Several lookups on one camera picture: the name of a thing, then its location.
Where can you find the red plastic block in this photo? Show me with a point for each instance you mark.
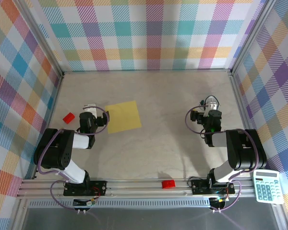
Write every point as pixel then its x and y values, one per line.
pixel 168 184
pixel 68 118

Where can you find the aluminium mounting rail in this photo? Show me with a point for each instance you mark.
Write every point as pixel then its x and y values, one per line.
pixel 134 189

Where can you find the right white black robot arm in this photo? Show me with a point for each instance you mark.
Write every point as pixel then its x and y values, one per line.
pixel 244 148

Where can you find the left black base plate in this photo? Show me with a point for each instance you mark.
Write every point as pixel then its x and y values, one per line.
pixel 98 185

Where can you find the aluminium corner post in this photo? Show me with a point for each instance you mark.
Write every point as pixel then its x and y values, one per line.
pixel 39 36
pixel 252 36

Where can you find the left connector board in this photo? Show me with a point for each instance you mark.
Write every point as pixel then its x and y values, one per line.
pixel 85 203

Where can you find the aluminium wall rail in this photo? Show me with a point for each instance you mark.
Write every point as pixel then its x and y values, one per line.
pixel 146 71

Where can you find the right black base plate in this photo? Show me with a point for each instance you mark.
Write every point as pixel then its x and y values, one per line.
pixel 198 188

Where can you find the connector board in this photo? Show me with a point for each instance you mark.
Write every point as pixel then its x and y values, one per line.
pixel 218 202
pixel 85 203

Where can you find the white calculator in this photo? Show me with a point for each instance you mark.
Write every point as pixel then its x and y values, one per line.
pixel 268 189

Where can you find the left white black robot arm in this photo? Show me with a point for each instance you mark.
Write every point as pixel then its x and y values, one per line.
pixel 52 148

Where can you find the right connector board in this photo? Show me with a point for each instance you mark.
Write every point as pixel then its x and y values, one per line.
pixel 218 202

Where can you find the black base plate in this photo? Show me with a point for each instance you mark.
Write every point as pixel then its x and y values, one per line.
pixel 98 185
pixel 198 188

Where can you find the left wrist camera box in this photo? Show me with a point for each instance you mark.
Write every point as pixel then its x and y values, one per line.
pixel 90 111

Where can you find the yellow paper sheet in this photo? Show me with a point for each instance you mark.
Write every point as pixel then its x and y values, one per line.
pixel 124 117

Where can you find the aluminium side rail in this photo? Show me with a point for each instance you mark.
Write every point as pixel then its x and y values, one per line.
pixel 52 107
pixel 245 119

